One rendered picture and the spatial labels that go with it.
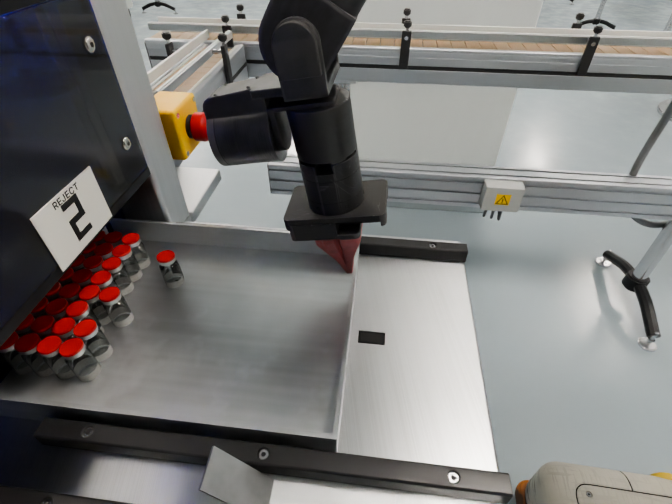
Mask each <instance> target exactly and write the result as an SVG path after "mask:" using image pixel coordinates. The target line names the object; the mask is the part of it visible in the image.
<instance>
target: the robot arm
mask: <svg viewBox="0 0 672 504"><path fill-rule="evenodd" d="M365 2H366V0H270V1H269V4H268V6H267V8H266V11H265V13H264V15H263V18H262V20H261V23H260V26H259V33H258V42H259V48H260V52H261V55H262V57H263V59H264V61H265V63H266V64H267V66H268V67H269V69H270V70H271V71H272V73H265V74H264V75H263V76H260V77H259V76H256V77H255V78H251V79H247V80H243V81H238V82H234V83H230V84H227V83H225V84H224V85H222V86H220V87H219V88H218V89H217V90H216V91H215V92H214V93H212V94H211V95H210V96H209V97H208V98H207V99H206V100H205V101H204V103H203V111H204V114H205V117H206V129H207V136H208V141H209V145H210V148H211V150H212V153H213V155H214V157H215V158H216V160H217V161H218V162H219V163H220V164H221V165H223V166H233V165H243V164H254V163H264V162H275V161H284V160H285V159H286V157H287V154H288V150H289V149H290V147H291V140H292V137H293V141H294V145H295V149H296V153H297V157H298V161H299V165H300V169H301V174H302V178H303V182H304V185H302V186H297V187H295V188H294V190H293V193H292V196H291V199H290V201H289V204H288V207H287V210H286V212H285V215H284V218H283V220H284V223H285V226H286V229H287V230H288V231H290V234H291V238H292V240H293V241H312V240H315V242H316V245H317V246H318V247H319V248H321V249H322V250H323V251H324V252H326V253H327V254H328V255H330V256H331V257H332V258H333V259H335V260H336V261H337V262H338V263H339V264H340V266H341V267H342V268H343V269H344V271H345V272H346V273H352V272H353V265H354V256H355V253H356V251H357V249H358V246H359V244H360V241H361V235H362V226H363V223H374V222H381V226H384V225H385V224H386V223H387V199H388V184H387V180H384V179H380V180H367V181H362V176H361V169H360V162H359V155H358V148H357V140H356V133H355V126H354V119H353V112H352V104H351V97H350V92H349V91H348V90H347V89H345V88H342V87H340V85H336V84H333V83H334V81H335V78H336V76H337V73H338V71H339V68H340V65H339V58H338V52H339V50H340V49H341V47H342V45H343V43H344V42H345V40H346V38H347V36H348V35H349V33H350V31H351V29H352V27H353V26H354V24H355V22H356V20H357V18H358V14H359V13H360V11H361V9H362V7H363V6H364V4H365ZM291 133H292V134H291Z"/></svg>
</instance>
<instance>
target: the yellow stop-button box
mask: <svg viewBox="0 0 672 504"><path fill-rule="evenodd" d="M152 91H153V94H154V97H155V101H156V104H157V108H158V111H159V114H160V118H161V121H162V124H163V128H164V131H165V134H166V138H167V141H168V144H169V148H170V151H171V155H172V158H173V159H175V160H186V159H187V158H188V157H189V156H190V154H191V153H192V152H193V151H194V149H195V148H196V147H197V146H198V144H199V143H200V142H201V141H196V140H195V139H194V138H193V136H192V134H191V129H190V121H191V117H192V115H193V113H194V112H198V111H197V106H196V102H195V97H194V95H193V93H190V92H168V91H159V92H158V91H154V90H152Z"/></svg>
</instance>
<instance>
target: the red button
mask: <svg viewBox="0 0 672 504"><path fill-rule="evenodd" d="M190 129H191V134H192V136H193V138H194V139H195V140H196V141H202V142H207V141H208V136H207V129H206V117H205V114H204V112H194V113H193V115H192V117H191V121H190Z"/></svg>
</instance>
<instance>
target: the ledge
mask: <svg viewBox="0 0 672 504"><path fill-rule="evenodd" d="M175 168H176V171H177V175H178V178H179V181H180V185H181V188H182V192H183V195H184V198H185V202H186V205H187V208H188V212H189V215H190V218H191V222H195V221H196V220H197V218H198V216H199V215H200V213H201V211H202V210H203V208H204V206H205V205H206V203H207V202H208V200H209V198H210V197H211V195H212V193H213V192H214V190H215V189H216V187H217V185H218V184H219V182H220V180H221V174H220V170H219V169H206V168H190V167H175Z"/></svg>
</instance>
